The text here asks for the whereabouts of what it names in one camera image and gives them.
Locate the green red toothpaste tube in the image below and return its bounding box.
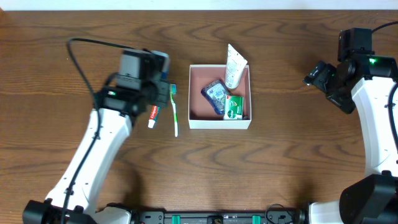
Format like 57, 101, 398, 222
148, 106, 160, 129

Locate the green soap bar box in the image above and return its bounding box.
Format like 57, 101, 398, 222
223, 95, 244, 120

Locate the white lotion tube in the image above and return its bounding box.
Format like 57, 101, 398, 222
224, 44, 248, 90

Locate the blue disposable razor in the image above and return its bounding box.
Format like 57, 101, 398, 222
161, 70, 169, 80

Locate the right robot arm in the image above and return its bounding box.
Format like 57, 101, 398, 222
296, 28, 397, 223

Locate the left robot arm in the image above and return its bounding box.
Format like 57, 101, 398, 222
22, 49, 170, 223

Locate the green white toothbrush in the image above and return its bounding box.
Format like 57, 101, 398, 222
170, 83, 178, 137

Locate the white open cardboard box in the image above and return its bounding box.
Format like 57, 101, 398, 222
188, 65, 252, 129

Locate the black mounting rail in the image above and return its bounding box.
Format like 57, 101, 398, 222
131, 208, 309, 224

